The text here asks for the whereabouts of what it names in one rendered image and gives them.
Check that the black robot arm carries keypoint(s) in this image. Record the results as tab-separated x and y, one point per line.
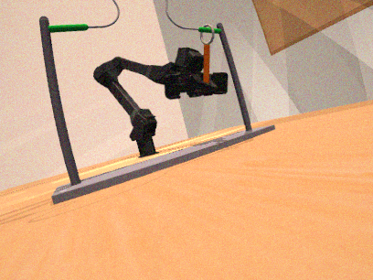
142	120

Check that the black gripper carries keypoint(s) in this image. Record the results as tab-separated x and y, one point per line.
194	85

